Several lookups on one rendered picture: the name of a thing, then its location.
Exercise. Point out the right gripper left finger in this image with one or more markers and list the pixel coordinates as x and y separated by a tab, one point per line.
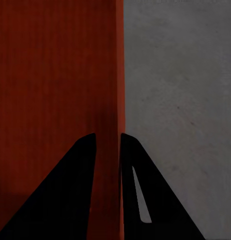
59	208

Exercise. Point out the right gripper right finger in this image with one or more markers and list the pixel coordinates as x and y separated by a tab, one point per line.
170	220

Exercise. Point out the storage box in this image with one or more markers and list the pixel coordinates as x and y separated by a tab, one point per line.
62	77

